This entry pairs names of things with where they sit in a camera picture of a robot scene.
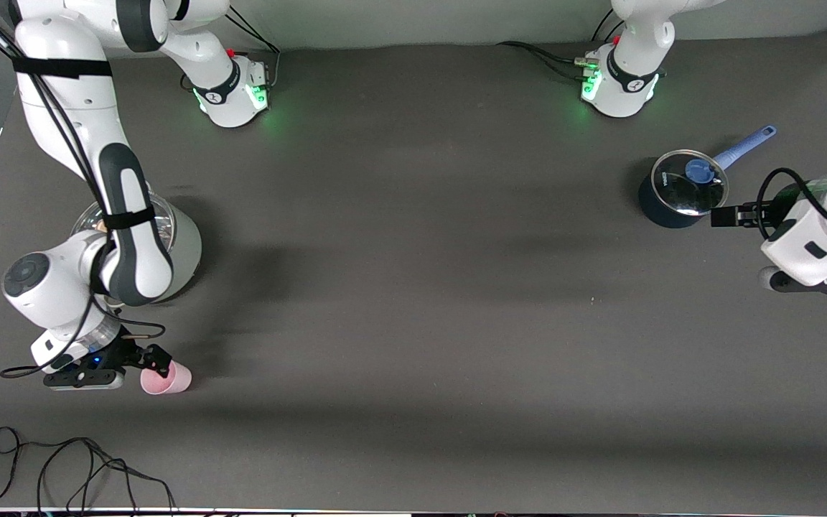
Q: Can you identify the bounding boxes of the pink plastic cup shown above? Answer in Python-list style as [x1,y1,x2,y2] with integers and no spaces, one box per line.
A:
[140,360,192,396]

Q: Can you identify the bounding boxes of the glass lid with blue knob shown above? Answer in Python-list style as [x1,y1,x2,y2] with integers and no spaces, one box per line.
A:
[652,149,730,217]

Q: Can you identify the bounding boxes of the dark blue saucepan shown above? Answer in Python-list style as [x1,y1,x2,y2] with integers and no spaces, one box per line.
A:
[638,126,777,229]

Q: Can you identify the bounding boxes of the white stock pot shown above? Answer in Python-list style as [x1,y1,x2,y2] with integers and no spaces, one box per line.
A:
[73,188,202,306]

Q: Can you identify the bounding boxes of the glass lid with tan knob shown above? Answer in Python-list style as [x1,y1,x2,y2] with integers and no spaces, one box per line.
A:
[71,190,177,252]

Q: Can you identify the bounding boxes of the thin black looped cable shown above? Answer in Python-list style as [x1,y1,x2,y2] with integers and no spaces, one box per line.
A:
[0,427,177,514]

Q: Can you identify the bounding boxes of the black left arm base cables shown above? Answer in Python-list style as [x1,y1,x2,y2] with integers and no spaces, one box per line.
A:
[496,14,626,81]

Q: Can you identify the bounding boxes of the black arm base cables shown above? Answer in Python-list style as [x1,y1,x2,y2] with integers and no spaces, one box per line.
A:
[496,14,626,81]
[180,11,281,93]

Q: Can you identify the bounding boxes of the black right arm base cables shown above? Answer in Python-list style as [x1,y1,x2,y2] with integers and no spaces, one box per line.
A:
[180,11,281,93]

